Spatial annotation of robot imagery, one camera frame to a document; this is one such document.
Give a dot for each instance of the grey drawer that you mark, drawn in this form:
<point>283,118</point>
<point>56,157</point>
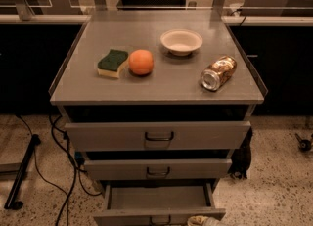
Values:
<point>153,136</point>
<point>157,169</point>
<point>156,206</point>

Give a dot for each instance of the grey bottom drawer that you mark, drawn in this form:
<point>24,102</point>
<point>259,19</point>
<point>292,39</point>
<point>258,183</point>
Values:
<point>156,206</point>

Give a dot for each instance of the gold soda can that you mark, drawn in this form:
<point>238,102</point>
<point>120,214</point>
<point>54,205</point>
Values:
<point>218,73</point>

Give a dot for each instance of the orange fruit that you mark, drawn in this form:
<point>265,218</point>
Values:
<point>141,62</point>

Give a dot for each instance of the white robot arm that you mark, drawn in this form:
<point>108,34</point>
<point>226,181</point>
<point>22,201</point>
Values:
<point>204,221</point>

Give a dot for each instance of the black caster wheel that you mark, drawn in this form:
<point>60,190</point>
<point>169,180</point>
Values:
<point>303,144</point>

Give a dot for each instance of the grey middle drawer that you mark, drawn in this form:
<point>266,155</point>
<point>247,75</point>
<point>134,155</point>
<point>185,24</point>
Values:
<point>157,169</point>

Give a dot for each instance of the grey top drawer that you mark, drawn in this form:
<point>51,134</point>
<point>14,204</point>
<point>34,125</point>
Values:
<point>153,136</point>

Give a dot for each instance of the black bag behind cabinet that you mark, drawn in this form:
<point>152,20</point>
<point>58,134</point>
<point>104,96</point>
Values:
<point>241,158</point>

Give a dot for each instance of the green yellow sponge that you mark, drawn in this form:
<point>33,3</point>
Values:
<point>113,63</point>

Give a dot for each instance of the black stand leg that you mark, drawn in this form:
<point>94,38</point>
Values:
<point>12,203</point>

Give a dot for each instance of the white bowl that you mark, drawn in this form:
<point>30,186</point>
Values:
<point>181,42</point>

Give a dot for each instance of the grey drawer cabinet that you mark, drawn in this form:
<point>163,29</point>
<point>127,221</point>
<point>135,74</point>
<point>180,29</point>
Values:
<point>172,92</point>

